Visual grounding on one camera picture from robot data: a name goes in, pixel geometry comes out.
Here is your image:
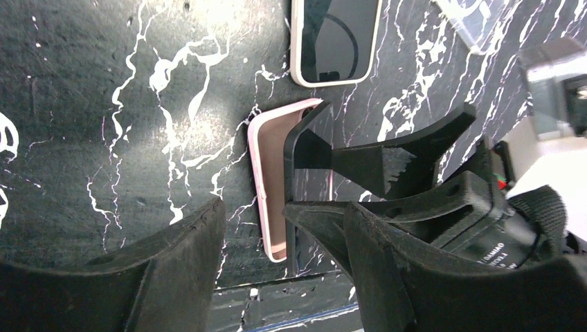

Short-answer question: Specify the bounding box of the black smartphone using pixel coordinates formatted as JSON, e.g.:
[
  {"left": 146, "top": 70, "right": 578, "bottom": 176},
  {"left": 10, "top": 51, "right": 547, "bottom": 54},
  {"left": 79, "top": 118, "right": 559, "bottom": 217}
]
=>
[
  {"left": 282, "top": 100, "right": 332, "bottom": 278},
  {"left": 300, "top": 0, "right": 380, "bottom": 84}
]

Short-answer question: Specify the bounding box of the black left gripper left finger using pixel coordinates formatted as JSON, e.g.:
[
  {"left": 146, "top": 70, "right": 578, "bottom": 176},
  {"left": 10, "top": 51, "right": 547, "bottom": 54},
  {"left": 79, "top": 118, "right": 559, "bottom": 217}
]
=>
[{"left": 1, "top": 198, "right": 226, "bottom": 331}]

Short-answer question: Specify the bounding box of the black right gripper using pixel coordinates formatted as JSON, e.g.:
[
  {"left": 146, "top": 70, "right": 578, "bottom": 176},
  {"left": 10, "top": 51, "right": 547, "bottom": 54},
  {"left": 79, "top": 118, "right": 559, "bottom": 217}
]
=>
[{"left": 293, "top": 102, "right": 567, "bottom": 269}]

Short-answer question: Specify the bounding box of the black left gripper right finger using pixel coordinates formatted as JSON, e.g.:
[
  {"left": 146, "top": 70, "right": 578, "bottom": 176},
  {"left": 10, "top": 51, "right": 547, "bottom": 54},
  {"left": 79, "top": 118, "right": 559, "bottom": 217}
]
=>
[{"left": 283, "top": 202, "right": 586, "bottom": 331}]

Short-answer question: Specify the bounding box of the clear magsafe phone case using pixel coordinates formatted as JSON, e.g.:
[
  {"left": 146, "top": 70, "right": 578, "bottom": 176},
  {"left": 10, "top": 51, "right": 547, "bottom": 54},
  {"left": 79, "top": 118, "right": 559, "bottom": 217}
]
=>
[{"left": 435, "top": 0, "right": 505, "bottom": 55}]

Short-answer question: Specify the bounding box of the pink phone case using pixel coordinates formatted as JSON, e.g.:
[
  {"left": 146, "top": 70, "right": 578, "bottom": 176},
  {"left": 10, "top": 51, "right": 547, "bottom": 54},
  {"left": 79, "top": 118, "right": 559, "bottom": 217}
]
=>
[{"left": 247, "top": 98, "right": 323, "bottom": 263}]

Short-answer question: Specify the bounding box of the beige phone case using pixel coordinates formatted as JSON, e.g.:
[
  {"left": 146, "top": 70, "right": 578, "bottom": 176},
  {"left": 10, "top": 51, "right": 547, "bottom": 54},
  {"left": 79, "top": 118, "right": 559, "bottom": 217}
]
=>
[{"left": 289, "top": 0, "right": 383, "bottom": 89}]

